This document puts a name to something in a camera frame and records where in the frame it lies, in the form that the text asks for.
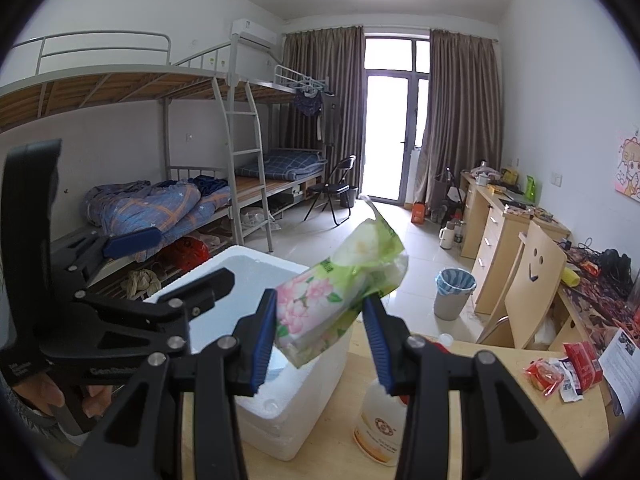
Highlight wooden desk with mat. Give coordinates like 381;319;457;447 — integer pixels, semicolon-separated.
542;250;640;411

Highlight grey metal bed ladder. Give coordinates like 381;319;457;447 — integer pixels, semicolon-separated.
212;77;275;253

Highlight large red snack packet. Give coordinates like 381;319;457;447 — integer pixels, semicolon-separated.
563;341;603;393

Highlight brown curtain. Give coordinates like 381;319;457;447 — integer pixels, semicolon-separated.
417;28;502;206
280;26;367;201

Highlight white air conditioner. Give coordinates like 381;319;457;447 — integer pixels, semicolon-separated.
231;18;277;45

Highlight grey trash bin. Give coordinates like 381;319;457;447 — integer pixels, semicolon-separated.
433;268;477;321

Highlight blue plaid quilt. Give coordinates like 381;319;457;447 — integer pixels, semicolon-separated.
82;180;203;241

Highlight black cable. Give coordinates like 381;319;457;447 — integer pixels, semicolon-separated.
567;239;603;267

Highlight small red snack packet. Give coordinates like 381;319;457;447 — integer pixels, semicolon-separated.
524;358;566;398

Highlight wooden desk with drawers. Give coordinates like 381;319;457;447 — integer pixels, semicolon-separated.
460;170;571;317

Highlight dark hanging clothes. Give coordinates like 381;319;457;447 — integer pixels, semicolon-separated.
292;87;338;143

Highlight black folding chair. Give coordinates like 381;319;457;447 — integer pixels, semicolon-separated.
304;155;357;226

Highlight green floral tissue packet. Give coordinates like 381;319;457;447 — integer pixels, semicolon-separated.
274;195;410;370

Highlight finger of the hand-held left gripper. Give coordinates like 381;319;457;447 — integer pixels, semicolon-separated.
50;226;162;287
40;267;236;358

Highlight beige cloth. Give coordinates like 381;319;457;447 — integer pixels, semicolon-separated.
120;268;163;301

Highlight printed paper sheet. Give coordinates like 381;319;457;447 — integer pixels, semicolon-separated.
597;327;640;418

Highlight white paper towel pack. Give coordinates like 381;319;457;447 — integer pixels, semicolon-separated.
142;245;353;462

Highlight grey metal bunk bed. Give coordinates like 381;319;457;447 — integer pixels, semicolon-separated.
227;42;336;223
0;30;241;306

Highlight patterned desk mat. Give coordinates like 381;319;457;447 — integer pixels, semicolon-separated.
565;255;640;341

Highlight dark blue cloth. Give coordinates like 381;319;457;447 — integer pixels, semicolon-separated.
189;174;232;201

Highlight glass balcony door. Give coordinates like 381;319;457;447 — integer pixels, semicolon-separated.
362;35;431;206

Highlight white blue snack packet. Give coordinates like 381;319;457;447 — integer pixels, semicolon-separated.
557;360;584;403

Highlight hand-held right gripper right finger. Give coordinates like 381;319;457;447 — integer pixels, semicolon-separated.
363;294;581;480

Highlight blue plaid mattress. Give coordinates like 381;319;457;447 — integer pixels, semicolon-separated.
235;152;326;181

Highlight wooden chair with smiley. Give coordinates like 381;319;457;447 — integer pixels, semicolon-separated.
475;220;568;351

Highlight cartoon wall poster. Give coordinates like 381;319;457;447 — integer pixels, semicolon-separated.
612;127;640;196

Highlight person's left hand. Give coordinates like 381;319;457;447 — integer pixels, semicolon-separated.
7;374;118;418

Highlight white lotion pump bottle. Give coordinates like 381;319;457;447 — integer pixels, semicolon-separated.
353;340;453;467

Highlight red plastic bag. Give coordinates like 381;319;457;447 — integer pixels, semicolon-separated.
162;237;211;273

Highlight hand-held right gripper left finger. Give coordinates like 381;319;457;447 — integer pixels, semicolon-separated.
75;287;279;480

